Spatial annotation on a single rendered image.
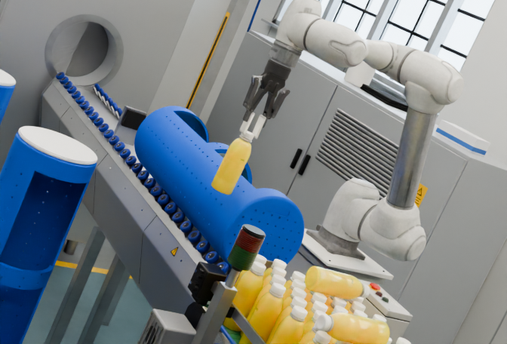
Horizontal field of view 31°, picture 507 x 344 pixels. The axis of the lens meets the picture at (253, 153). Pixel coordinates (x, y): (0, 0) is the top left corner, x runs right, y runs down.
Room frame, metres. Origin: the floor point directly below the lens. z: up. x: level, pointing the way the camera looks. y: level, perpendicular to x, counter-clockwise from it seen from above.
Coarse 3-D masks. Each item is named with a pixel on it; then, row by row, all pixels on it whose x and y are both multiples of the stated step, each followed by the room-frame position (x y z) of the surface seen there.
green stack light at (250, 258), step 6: (234, 246) 2.19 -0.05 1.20; (234, 252) 2.18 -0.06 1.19; (240, 252) 2.17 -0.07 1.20; (246, 252) 2.17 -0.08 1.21; (228, 258) 2.19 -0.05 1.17; (234, 258) 2.17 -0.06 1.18; (240, 258) 2.17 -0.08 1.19; (246, 258) 2.17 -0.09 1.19; (252, 258) 2.18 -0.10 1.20; (234, 264) 2.17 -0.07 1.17; (240, 264) 2.17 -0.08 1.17; (246, 264) 2.17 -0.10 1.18; (252, 264) 2.19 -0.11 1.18; (246, 270) 2.18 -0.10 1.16
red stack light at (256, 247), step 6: (240, 234) 2.18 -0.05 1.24; (246, 234) 2.17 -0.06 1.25; (240, 240) 2.18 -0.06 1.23; (246, 240) 2.17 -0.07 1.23; (252, 240) 2.17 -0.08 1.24; (258, 240) 2.17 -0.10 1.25; (240, 246) 2.17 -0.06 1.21; (246, 246) 2.17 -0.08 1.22; (252, 246) 2.17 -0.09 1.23; (258, 246) 2.18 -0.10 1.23; (252, 252) 2.17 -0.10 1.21
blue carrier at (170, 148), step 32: (160, 128) 3.32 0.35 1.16; (192, 128) 3.54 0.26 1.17; (160, 160) 3.20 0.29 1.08; (192, 160) 3.05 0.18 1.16; (192, 192) 2.94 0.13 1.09; (256, 192) 2.77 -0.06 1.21; (224, 224) 2.72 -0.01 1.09; (256, 224) 2.75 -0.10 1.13; (288, 224) 2.81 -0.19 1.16; (224, 256) 2.72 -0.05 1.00; (288, 256) 2.84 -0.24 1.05
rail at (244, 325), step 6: (216, 282) 2.53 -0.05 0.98; (216, 288) 2.51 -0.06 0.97; (234, 312) 2.40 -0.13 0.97; (240, 312) 2.38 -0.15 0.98; (234, 318) 2.39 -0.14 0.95; (240, 318) 2.37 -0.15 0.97; (240, 324) 2.36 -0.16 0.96; (246, 324) 2.34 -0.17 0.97; (246, 330) 2.33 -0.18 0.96; (252, 330) 2.31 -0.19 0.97; (252, 336) 2.30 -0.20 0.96; (258, 336) 2.28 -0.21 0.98; (252, 342) 2.29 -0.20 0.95; (258, 342) 2.27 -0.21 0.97; (264, 342) 2.25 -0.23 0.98
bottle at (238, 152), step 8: (240, 136) 2.73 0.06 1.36; (232, 144) 2.72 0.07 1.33; (240, 144) 2.71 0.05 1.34; (248, 144) 2.72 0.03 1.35; (232, 152) 2.71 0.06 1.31; (240, 152) 2.70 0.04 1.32; (248, 152) 2.72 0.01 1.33; (224, 160) 2.72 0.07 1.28; (232, 160) 2.70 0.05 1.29; (240, 160) 2.70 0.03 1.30; (224, 168) 2.71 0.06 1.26; (232, 168) 2.70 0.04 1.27; (240, 168) 2.71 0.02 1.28; (216, 176) 2.72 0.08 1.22; (224, 176) 2.70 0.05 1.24; (232, 176) 2.70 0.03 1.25; (216, 184) 2.71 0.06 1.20; (224, 184) 2.70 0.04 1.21; (232, 184) 2.71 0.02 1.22; (224, 192) 2.70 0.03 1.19
